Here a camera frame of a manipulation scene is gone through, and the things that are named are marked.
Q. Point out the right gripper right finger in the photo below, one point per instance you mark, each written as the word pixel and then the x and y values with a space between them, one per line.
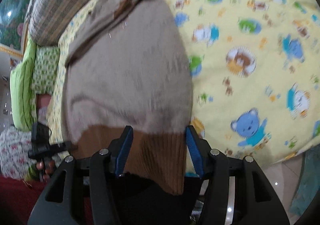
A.
pixel 213 166

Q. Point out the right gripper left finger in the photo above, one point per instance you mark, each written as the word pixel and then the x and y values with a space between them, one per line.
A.
pixel 106 165

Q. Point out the beige knitted sweater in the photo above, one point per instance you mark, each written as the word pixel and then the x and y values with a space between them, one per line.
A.
pixel 127 65

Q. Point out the left hand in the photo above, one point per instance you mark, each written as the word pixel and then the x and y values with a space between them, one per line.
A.
pixel 46 170

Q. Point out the white floral bedsheet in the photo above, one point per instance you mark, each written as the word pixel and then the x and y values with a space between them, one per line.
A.
pixel 15 145

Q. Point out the green quilt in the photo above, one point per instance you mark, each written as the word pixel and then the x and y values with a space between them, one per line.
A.
pixel 23 99

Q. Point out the green patterned pillow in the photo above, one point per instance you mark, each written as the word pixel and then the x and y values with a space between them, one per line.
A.
pixel 45 69

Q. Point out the teal cloth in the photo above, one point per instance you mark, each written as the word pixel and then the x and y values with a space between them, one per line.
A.
pixel 308 182

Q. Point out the yellow cartoon bear quilt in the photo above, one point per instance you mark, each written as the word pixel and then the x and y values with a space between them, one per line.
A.
pixel 255 70

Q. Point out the landscape wall painting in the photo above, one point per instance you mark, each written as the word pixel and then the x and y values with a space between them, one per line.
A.
pixel 13 14

